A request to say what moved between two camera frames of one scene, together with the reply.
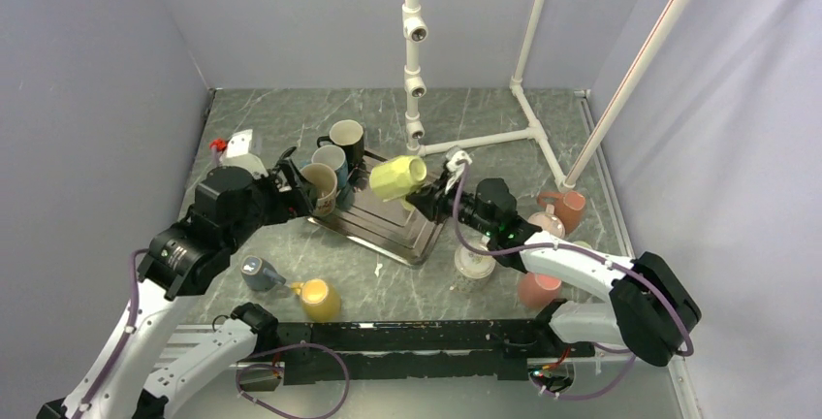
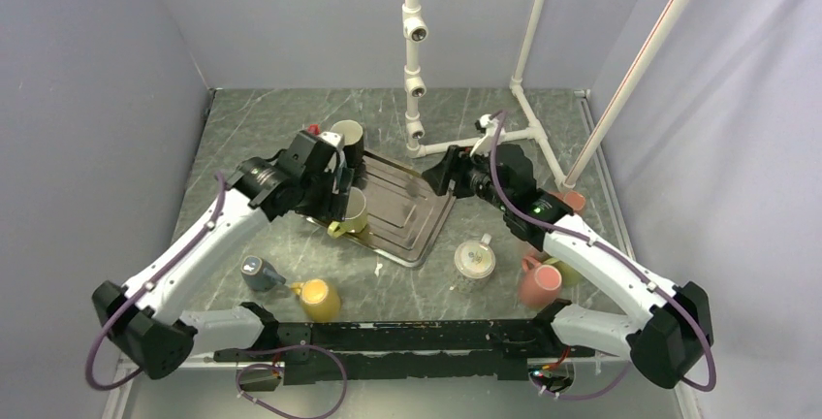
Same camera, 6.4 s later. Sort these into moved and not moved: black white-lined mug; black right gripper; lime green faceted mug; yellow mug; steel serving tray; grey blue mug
Moved: lime green faceted mug; black right gripper
Not moved: yellow mug; black white-lined mug; steel serving tray; grey blue mug
